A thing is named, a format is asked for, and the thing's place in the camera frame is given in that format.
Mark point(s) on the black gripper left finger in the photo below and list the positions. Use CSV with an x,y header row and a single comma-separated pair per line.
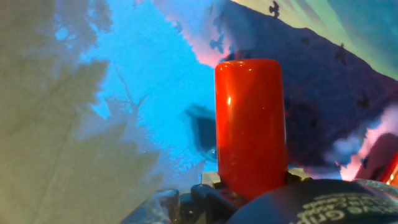
x,y
211,202

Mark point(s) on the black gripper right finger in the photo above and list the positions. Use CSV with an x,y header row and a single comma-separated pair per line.
x,y
297,175

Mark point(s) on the red telephone handset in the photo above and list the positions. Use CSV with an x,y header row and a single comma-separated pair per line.
x,y
248,124

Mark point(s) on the red telephone base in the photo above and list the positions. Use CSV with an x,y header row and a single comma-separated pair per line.
x,y
392,174

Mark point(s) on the blue black landscape cloth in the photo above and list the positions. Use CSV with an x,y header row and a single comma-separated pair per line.
x,y
155,77

